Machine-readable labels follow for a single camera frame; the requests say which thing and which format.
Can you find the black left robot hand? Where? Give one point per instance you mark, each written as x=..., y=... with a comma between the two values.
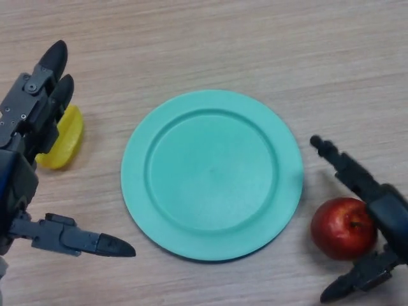
x=25, y=108

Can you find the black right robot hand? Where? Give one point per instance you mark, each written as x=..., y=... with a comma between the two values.
x=390, y=213

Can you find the red apple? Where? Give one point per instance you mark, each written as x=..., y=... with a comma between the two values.
x=338, y=226

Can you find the green round plate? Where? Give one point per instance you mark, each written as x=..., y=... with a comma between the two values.
x=210, y=178

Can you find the yellow starfruit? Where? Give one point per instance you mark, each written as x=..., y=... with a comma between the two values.
x=68, y=143

